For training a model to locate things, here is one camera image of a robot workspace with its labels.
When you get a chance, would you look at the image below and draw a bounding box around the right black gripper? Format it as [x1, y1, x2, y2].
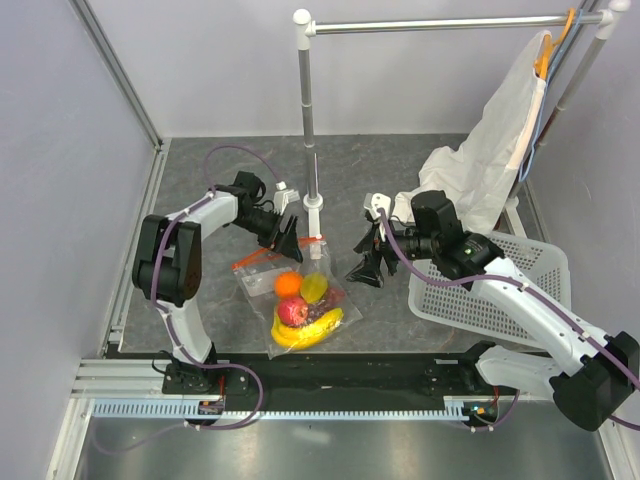
[346, 216, 438, 289]

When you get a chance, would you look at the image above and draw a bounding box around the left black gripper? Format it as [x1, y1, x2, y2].
[230, 208, 302, 263]

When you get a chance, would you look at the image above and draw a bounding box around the orange fruit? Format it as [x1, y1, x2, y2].
[274, 271, 303, 298]

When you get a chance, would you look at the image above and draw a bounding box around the yellow lemon fruit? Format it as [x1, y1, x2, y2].
[300, 272, 329, 304]

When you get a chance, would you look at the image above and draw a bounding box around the clear orange-zipper zip bag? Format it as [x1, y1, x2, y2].
[232, 236, 363, 358]

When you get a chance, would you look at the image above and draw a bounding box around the red apple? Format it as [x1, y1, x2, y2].
[277, 297, 309, 328]

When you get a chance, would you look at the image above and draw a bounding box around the yellow banana bunch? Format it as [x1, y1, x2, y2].
[271, 308, 344, 350]

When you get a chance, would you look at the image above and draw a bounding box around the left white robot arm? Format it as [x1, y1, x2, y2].
[132, 171, 303, 393]

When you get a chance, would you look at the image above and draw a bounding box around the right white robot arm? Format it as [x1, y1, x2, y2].
[347, 190, 639, 431]

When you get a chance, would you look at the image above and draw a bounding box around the white plastic basket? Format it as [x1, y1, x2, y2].
[408, 232, 571, 349]

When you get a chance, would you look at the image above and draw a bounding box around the white cloth garment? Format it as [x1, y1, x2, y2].
[392, 30, 551, 235]

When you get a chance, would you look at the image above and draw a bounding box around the blue clothes hanger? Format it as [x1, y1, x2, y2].
[517, 9, 584, 184]

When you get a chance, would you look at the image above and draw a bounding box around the metal clothes rack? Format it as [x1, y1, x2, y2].
[292, 1, 631, 237]

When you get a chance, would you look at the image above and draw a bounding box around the orange clothes hanger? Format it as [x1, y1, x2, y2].
[534, 8, 576, 80]

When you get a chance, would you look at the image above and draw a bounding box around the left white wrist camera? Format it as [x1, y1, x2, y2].
[272, 181, 300, 215]

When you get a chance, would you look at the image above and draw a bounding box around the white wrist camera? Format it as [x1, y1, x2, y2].
[272, 181, 300, 215]
[363, 193, 392, 221]

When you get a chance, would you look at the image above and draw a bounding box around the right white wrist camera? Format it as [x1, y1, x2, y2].
[363, 193, 392, 221]

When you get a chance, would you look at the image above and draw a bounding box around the white slotted cable duct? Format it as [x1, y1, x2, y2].
[92, 398, 497, 421]

